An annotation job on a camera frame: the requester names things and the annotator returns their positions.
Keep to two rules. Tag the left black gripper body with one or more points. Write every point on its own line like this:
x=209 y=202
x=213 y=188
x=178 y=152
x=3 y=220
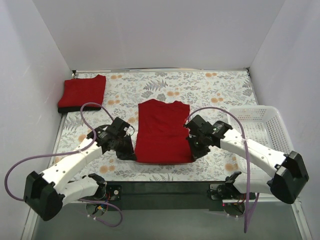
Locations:
x=124 y=149

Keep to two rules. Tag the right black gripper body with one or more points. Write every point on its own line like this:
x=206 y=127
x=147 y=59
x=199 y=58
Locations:
x=197 y=147

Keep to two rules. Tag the red t shirt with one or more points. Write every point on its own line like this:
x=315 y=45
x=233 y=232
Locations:
x=79 y=91
x=161 y=137

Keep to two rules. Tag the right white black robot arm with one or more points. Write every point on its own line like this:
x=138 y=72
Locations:
x=282 y=175

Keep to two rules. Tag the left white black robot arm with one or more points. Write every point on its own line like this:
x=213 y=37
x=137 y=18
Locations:
x=63 y=172

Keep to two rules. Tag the floral patterned table mat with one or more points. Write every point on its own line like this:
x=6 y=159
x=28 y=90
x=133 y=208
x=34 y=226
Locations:
x=209 y=93

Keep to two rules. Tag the folded red t shirt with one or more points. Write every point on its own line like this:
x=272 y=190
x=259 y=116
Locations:
x=79 y=91

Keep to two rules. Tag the white plastic laundry basket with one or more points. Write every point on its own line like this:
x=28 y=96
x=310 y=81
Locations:
x=264 y=125

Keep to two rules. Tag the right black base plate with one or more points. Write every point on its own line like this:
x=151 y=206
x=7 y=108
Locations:
x=222 y=192

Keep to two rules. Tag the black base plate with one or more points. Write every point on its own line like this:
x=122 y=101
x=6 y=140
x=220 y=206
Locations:
x=114 y=192
x=222 y=192

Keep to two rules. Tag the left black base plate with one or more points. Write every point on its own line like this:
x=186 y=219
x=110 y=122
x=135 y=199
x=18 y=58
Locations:
x=114 y=192

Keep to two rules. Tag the aluminium front rail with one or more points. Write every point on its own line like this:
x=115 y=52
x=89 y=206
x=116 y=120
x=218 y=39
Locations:
x=165 y=197

